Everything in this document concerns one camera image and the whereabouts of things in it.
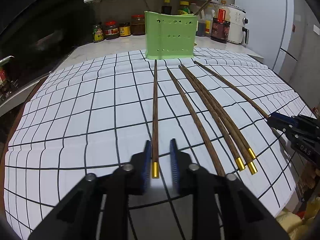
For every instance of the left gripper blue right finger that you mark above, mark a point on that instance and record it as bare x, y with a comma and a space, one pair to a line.
223, 207

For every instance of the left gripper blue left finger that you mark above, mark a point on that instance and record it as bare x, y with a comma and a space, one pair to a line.
98, 207

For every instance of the white refrigerator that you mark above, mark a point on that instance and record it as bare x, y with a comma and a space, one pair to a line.
286, 34

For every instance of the white air fryer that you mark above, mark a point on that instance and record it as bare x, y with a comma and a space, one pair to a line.
238, 33

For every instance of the large dark soy sauce bottle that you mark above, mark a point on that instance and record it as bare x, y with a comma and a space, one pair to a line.
221, 23

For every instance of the green plastic utensil holder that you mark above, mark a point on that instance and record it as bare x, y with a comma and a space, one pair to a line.
169, 36

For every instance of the green label sauce bottle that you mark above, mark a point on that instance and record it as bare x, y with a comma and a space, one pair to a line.
184, 8

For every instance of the small green label jar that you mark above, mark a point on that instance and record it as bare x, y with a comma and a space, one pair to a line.
98, 34

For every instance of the red lid sauce jar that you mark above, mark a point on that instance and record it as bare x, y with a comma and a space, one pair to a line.
111, 30

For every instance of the yellow label sauce jar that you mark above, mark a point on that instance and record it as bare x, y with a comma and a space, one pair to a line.
124, 29

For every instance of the dark slim soy bottle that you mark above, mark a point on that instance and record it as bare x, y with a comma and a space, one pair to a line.
166, 8

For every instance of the large red lid jar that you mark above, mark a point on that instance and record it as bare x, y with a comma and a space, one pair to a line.
137, 25

